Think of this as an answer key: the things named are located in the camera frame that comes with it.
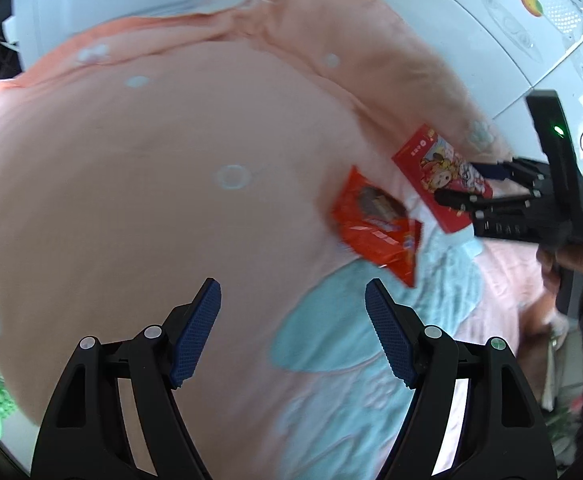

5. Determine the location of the orange snack wrapper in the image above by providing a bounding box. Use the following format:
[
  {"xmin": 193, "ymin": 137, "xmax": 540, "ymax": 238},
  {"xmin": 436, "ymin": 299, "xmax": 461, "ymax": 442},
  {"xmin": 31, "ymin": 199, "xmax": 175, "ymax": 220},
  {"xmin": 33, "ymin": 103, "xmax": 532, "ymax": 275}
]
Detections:
[{"xmin": 331, "ymin": 165, "xmax": 425, "ymax": 288}]

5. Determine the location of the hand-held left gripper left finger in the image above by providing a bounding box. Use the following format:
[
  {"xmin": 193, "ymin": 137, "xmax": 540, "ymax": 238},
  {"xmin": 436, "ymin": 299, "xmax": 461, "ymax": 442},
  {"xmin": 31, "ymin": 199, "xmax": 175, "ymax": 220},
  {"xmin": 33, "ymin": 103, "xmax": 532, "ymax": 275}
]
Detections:
[{"xmin": 30, "ymin": 277, "xmax": 222, "ymax": 480}]

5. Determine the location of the person's right hand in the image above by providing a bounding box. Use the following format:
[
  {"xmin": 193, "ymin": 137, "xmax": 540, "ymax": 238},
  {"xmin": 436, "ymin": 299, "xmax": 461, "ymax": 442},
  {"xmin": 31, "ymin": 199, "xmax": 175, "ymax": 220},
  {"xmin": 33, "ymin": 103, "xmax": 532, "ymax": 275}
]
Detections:
[{"xmin": 536, "ymin": 242, "xmax": 583, "ymax": 306}]

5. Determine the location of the red cartoon printed packet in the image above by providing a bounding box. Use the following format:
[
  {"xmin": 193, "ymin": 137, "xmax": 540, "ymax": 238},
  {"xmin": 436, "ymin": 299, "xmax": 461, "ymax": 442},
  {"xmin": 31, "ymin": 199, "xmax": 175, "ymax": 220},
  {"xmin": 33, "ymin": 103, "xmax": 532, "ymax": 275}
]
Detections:
[{"xmin": 391, "ymin": 124, "xmax": 495, "ymax": 234}]

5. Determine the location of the pink printed blanket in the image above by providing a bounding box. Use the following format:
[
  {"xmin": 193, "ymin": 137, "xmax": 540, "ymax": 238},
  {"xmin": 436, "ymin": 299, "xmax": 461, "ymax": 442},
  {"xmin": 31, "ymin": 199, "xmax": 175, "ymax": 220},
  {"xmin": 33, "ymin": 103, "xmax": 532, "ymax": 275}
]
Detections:
[{"xmin": 0, "ymin": 0, "xmax": 572, "ymax": 480}]

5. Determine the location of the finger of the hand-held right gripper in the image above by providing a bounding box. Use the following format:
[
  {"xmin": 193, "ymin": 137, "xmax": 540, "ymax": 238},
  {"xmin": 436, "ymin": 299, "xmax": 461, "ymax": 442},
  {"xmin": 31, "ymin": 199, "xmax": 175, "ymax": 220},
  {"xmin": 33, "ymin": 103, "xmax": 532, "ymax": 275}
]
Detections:
[
  {"xmin": 434, "ymin": 187, "xmax": 547, "ymax": 221},
  {"xmin": 464, "ymin": 157, "xmax": 552, "ymax": 193}
]

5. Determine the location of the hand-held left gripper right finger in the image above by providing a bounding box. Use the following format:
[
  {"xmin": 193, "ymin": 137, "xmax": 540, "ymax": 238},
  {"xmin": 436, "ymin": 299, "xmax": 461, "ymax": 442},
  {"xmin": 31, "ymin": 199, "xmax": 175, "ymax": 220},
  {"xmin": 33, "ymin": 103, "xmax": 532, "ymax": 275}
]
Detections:
[{"xmin": 365, "ymin": 278, "xmax": 558, "ymax": 480}]

